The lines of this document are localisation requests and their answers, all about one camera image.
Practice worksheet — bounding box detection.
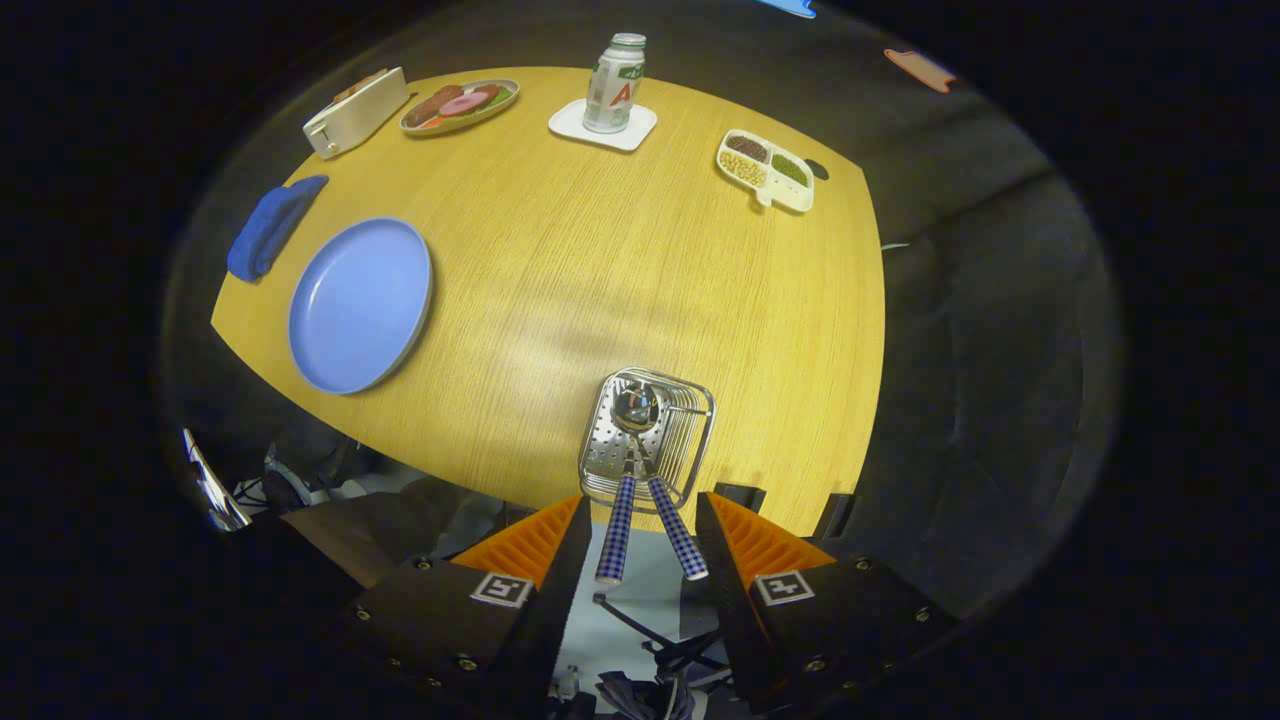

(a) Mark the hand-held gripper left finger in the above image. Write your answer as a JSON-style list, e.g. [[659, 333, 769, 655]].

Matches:
[[340, 493, 594, 717]]

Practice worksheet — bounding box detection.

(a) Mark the folded blue towel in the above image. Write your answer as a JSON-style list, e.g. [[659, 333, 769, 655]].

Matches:
[[226, 175, 330, 283]]

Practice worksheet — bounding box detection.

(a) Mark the fork with blue checkered handle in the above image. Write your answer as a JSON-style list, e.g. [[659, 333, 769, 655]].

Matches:
[[630, 450, 710, 582]]

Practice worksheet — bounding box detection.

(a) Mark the white square coaster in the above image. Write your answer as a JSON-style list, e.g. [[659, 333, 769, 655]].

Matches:
[[547, 97, 659, 153]]

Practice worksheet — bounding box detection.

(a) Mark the blue round plate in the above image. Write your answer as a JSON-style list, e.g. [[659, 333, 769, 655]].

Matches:
[[287, 217, 435, 396]]

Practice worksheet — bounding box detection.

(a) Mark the white divided bean dish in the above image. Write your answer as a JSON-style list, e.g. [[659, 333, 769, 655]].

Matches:
[[715, 128, 816, 214]]

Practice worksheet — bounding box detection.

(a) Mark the spoon with blue checkered handle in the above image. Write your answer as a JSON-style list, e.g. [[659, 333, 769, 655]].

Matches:
[[595, 383, 663, 586]]

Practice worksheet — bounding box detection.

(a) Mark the person's brown trouser leg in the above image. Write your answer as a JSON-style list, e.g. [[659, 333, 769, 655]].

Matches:
[[278, 488, 471, 591]]

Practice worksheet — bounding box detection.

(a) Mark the white toaster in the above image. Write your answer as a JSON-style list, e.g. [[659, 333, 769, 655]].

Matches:
[[303, 66, 411, 161]]

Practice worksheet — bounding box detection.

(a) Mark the large brown meat piece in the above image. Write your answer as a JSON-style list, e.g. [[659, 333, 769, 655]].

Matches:
[[405, 84, 466, 128]]

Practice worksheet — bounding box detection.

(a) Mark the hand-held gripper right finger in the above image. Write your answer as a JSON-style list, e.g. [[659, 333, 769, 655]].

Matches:
[[695, 490, 961, 713]]

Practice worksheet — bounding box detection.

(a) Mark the black backdrop cloth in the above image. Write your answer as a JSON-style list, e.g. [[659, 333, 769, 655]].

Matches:
[[160, 0, 1126, 621]]

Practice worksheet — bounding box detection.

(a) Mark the white green-capped drink bottle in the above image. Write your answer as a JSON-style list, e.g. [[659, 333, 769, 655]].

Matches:
[[582, 32, 648, 135]]

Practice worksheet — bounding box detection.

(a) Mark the grey food plate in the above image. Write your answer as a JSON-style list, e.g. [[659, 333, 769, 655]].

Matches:
[[399, 78, 521, 136]]

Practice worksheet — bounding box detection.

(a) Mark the metal wire cutlery basket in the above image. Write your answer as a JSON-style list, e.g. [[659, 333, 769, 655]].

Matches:
[[578, 367, 717, 516]]

